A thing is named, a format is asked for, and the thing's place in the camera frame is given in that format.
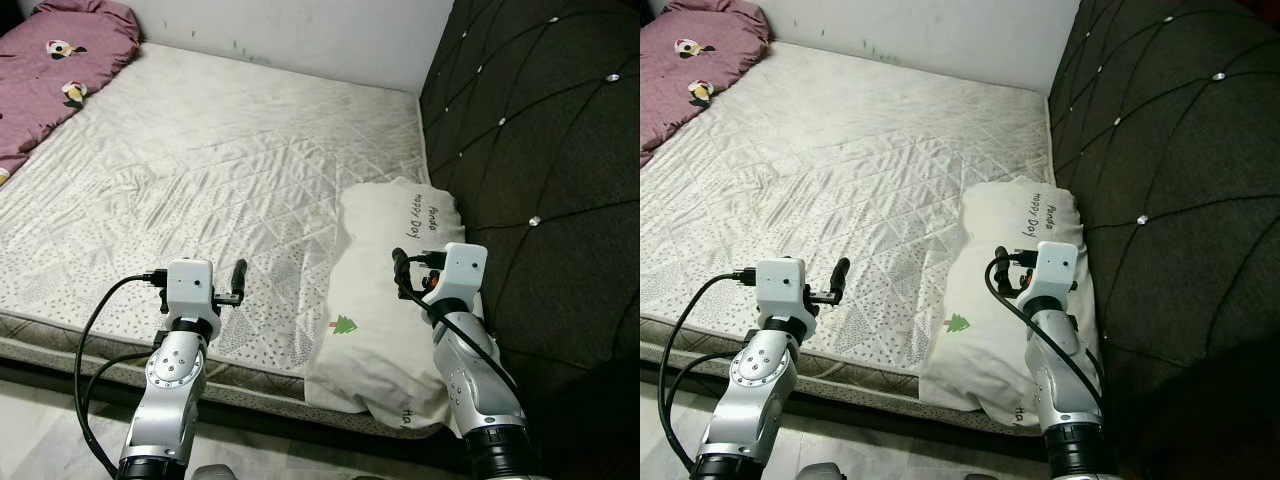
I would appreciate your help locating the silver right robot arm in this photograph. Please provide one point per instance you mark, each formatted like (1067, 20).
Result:
(1060, 390)
(470, 390)

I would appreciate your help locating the white pillow with tree print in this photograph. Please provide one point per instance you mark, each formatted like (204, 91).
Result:
(375, 270)
(990, 280)

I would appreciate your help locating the white quilted mattress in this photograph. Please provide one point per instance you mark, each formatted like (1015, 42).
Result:
(200, 170)
(830, 170)

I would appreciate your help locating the grey left robot leg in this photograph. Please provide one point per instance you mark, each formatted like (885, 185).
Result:
(215, 473)
(825, 473)

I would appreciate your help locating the black tufted headboard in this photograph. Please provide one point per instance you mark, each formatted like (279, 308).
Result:
(1170, 130)
(550, 130)

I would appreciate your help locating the pink quilt with cartoon print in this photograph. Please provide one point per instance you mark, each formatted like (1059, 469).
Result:
(680, 90)
(40, 90)

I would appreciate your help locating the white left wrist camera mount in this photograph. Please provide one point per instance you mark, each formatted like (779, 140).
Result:
(190, 285)
(785, 287)

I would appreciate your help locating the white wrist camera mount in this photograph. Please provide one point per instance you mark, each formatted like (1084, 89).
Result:
(190, 285)
(1055, 265)
(462, 268)
(785, 287)

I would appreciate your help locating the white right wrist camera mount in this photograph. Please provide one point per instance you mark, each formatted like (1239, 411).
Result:
(462, 268)
(1055, 265)

